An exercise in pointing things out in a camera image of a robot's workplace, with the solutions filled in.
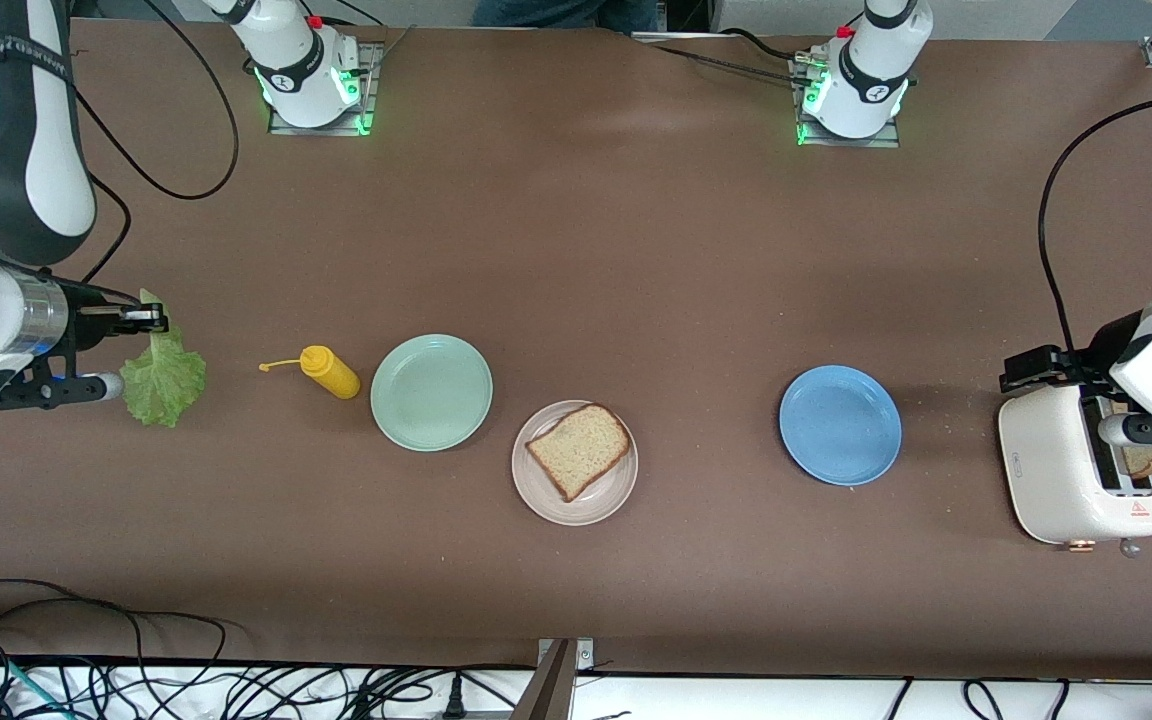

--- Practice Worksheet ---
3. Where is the brown crust bread slice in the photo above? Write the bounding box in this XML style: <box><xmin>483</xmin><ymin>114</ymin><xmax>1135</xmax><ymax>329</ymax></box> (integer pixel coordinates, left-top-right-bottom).
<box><xmin>524</xmin><ymin>403</ymin><xmax>632</xmax><ymax>503</ymax></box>
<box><xmin>1114</xmin><ymin>400</ymin><xmax>1152</xmax><ymax>479</ymax></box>

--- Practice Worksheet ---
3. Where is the blue plate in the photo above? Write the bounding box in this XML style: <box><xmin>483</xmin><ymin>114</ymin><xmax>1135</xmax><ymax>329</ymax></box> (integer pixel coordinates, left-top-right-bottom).
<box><xmin>779</xmin><ymin>364</ymin><xmax>903</xmax><ymax>488</ymax></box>

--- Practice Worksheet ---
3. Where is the green lettuce leaf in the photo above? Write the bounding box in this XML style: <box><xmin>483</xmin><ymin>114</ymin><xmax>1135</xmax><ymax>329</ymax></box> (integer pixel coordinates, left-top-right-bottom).
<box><xmin>119</xmin><ymin>288</ymin><xmax>208</xmax><ymax>429</ymax></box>

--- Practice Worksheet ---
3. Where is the mint green plate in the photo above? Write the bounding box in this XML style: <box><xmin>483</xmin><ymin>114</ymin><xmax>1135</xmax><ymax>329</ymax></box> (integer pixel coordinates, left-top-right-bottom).
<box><xmin>370</xmin><ymin>333</ymin><xmax>494</xmax><ymax>453</ymax></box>

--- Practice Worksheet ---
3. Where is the white toaster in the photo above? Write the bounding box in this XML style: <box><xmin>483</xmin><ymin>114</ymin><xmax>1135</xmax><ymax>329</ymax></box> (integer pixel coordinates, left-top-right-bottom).
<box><xmin>998</xmin><ymin>383</ymin><xmax>1152</xmax><ymax>559</ymax></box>

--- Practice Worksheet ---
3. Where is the teal cable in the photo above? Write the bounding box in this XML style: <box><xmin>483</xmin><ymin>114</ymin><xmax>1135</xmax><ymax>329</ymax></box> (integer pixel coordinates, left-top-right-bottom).
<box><xmin>0</xmin><ymin>650</ymin><xmax>72</xmax><ymax>720</ymax></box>

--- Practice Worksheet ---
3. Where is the yellow mustard squeeze bottle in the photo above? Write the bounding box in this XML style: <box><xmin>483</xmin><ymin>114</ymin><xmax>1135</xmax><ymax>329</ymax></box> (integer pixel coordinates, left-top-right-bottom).
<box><xmin>258</xmin><ymin>345</ymin><xmax>362</xmax><ymax>401</ymax></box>

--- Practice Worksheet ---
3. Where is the black looped floor cable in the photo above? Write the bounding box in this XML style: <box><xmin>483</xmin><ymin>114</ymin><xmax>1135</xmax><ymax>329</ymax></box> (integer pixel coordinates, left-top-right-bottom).
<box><xmin>0</xmin><ymin>578</ymin><xmax>229</xmax><ymax>663</ymax></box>

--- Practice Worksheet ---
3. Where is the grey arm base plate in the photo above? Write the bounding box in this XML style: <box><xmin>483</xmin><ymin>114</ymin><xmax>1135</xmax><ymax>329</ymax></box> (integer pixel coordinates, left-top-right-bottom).
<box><xmin>789</xmin><ymin>55</ymin><xmax>902</xmax><ymax>149</ymax></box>
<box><xmin>266</xmin><ymin>42</ymin><xmax>377</xmax><ymax>137</ymax></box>

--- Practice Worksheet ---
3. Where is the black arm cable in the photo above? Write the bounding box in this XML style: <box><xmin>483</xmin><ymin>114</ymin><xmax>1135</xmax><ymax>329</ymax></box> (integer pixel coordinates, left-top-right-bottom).
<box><xmin>71</xmin><ymin>0</ymin><xmax>240</xmax><ymax>286</ymax></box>
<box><xmin>1038</xmin><ymin>95</ymin><xmax>1152</xmax><ymax>376</ymax></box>

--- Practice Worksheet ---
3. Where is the beige plate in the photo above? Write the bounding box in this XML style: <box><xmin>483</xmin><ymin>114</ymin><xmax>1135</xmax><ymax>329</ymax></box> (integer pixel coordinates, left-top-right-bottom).
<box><xmin>511</xmin><ymin>400</ymin><xmax>639</xmax><ymax>527</ymax></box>

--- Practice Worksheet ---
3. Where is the black base power cable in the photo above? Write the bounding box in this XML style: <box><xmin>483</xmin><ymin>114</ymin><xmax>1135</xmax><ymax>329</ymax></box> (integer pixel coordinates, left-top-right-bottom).
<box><xmin>651</xmin><ymin>43</ymin><xmax>817</xmax><ymax>86</ymax></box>

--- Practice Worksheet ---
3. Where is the grey metal camera post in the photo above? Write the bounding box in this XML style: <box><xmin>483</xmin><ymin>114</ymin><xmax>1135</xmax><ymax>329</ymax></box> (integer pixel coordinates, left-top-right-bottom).
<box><xmin>513</xmin><ymin>637</ymin><xmax>597</xmax><ymax>720</ymax></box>

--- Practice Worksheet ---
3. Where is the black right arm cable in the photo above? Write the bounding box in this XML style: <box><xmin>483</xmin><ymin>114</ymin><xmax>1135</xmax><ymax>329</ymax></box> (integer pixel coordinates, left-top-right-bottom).
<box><xmin>71</xmin><ymin>0</ymin><xmax>240</xmax><ymax>286</ymax></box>

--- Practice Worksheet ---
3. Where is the person in blue jeans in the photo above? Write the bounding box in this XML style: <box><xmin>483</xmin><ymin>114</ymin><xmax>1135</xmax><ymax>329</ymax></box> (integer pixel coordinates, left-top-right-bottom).
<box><xmin>471</xmin><ymin>0</ymin><xmax>715</xmax><ymax>34</ymax></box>

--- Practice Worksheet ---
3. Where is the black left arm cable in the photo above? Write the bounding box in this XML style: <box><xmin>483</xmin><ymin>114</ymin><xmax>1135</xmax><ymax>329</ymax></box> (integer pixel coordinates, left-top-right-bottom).
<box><xmin>1038</xmin><ymin>95</ymin><xmax>1152</xmax><ymax>376</ymax></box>

